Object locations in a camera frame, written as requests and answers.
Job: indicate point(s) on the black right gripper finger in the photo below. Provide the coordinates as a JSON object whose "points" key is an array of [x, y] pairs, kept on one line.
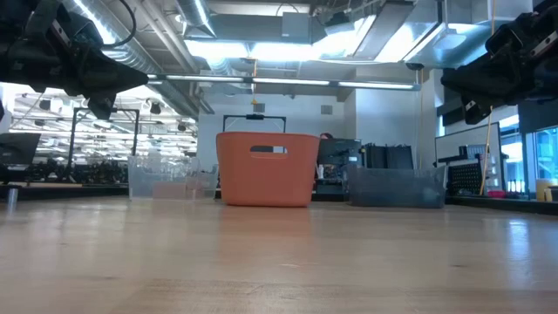
{"points": [[484, 83], [474, 111]]}

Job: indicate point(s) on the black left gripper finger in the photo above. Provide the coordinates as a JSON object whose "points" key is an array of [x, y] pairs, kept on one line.
{"points": [[104, 107], [109, 78]]}

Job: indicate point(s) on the white partition panel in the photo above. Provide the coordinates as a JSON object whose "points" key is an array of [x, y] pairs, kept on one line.
{"points": [[457, 139]]}

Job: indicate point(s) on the black ceiling spotlight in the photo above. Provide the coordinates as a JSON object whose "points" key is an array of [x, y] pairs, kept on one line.
{"points": [[155, 108], [45, 104]]}

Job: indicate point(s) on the black pegboard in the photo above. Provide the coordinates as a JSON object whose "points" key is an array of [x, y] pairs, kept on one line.
{"points": [[464, 179]]}

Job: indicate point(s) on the black background robot arms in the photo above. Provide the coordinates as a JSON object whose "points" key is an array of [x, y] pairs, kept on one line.
{"points": [[87, 174]]}

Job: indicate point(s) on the small red item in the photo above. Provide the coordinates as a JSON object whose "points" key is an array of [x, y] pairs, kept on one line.
{"points": [[496, 194]]}

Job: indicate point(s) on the clear plastic bin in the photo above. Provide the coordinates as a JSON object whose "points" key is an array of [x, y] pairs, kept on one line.
{"points": [[139, 187]]}

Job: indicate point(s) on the dark computer monitor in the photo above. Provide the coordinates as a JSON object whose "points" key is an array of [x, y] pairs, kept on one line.
{"points": [[17, 148]]}

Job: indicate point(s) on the black equipment cases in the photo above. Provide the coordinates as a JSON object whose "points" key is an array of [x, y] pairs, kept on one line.
{"points": [[388, 157]]}

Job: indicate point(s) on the grey translucent plastic bin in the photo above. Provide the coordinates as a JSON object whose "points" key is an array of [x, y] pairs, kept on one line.
{"points": [[392, 187]]}

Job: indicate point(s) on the black screen behind bins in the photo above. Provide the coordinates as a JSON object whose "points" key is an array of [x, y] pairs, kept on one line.
{"points": [[340, 150]]}

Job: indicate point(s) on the person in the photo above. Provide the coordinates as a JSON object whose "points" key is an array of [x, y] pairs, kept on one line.
{"points": [[326, 136]]}

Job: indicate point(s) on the long ceiling light bar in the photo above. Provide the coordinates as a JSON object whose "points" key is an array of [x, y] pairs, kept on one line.
{"points": [[261, 80]]}

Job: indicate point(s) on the small white bottle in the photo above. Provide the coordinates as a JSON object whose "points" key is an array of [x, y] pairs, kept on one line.
{"points": [[321, 172]]}

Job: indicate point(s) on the orange plastic bin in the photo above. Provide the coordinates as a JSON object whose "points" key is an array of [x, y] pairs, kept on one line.
{"points": [[266, 183]]}

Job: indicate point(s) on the grey ceiling box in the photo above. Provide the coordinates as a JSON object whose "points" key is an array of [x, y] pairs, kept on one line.
{"points": [[296, 26]]}

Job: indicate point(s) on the black robot station frame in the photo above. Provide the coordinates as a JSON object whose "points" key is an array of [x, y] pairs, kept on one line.
{"points": [[126, 111]]}

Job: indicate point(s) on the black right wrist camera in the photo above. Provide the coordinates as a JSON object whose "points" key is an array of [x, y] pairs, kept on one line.
{"points": [[503, 41]]}

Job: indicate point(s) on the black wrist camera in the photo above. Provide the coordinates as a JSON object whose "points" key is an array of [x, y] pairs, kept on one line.
{"points": [[503, 41], [85, 32]]}

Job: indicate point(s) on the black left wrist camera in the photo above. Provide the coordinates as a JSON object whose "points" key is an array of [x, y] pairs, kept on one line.
{"points": [[85, 32]]}

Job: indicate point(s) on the black ceiling dome camera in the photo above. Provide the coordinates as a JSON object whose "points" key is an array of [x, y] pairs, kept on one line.
{"points": [[414, 66]]}

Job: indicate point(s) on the black table edge rail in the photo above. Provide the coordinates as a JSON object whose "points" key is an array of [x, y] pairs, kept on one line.
{"points": [[501, 205]]}

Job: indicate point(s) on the silver metal post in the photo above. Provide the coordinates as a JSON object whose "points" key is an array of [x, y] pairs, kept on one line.
{"points": [[12, 198]]}

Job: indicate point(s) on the grey wall vent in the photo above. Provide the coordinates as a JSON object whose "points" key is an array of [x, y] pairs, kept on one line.
{"points": [[259, 107], [326, 110]]}

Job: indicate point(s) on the black frame with camera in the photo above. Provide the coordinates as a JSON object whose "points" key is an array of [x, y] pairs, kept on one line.
{"points": [[255, 117]]}

